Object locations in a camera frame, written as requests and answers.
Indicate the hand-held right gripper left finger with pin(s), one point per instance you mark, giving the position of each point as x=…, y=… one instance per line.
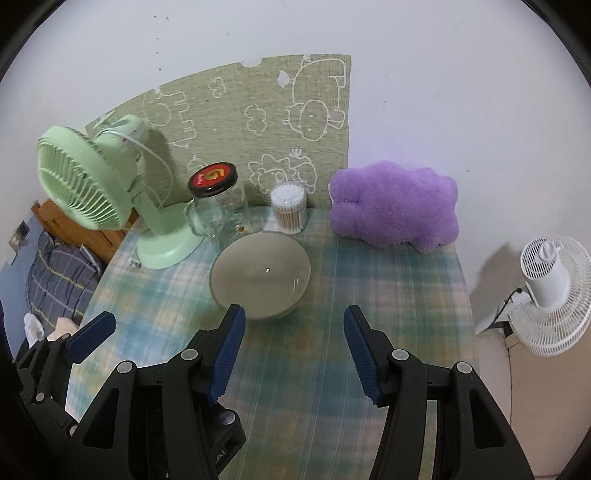
x=226, y=350

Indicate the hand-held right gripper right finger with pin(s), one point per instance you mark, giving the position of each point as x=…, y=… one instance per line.
x=364, y=355

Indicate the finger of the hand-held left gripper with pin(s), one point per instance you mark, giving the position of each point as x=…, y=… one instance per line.
x=92, y=337

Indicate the large blue patterned bowl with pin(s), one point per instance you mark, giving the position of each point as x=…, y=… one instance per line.
x=258, y=272

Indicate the white cloth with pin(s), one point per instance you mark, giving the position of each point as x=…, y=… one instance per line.
x=34, y=327

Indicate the plaid tablecloth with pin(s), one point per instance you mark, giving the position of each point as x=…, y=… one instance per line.
x=300, y=369

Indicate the plaid bedding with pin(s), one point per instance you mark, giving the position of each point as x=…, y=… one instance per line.
x=60, y=277

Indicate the glass jar with black lid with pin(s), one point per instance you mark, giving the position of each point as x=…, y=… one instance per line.
x=221, y=207

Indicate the purple plush toy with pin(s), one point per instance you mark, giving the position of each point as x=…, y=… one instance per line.
x=392, y=207

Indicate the cotton swab container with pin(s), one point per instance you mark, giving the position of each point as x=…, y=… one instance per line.
x=288, y=212

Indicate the green desk fan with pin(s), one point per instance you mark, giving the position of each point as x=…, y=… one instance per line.
x=78, y=184

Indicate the white standing fan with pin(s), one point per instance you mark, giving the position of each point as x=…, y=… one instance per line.
x=549, y=281

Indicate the green printed wall mat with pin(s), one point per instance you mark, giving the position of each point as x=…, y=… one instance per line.
x=231, y=115

